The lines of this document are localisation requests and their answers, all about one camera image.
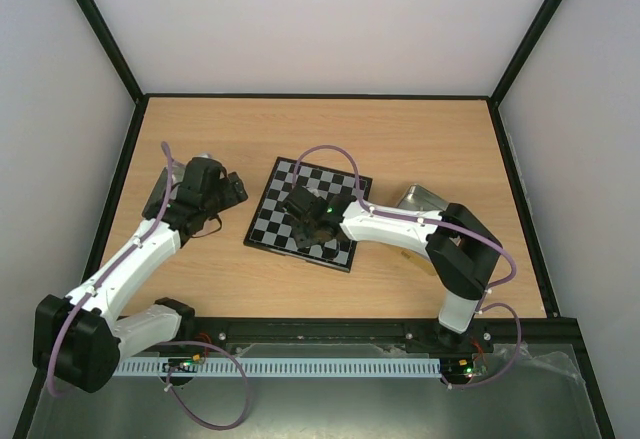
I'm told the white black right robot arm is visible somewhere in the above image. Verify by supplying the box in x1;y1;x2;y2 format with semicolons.
282;185;502;351

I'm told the black cage frame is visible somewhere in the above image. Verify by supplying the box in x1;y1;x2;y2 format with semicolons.
9;0;616;439

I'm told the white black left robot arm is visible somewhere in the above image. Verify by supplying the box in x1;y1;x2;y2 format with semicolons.
32;155;248;393

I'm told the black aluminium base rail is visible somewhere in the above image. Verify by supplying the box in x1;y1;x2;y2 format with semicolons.
181;317;586;358

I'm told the black white chess board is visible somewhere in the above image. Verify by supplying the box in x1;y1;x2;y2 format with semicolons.
244;157;356;273

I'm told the gold tin of white pieces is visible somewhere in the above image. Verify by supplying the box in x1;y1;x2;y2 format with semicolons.
396;184;449;277

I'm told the silver tray of black pieces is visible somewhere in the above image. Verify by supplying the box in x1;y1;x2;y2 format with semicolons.
141;151;214;219

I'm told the light blue cable duct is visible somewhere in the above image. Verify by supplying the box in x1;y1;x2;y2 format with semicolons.
114;357;441;378

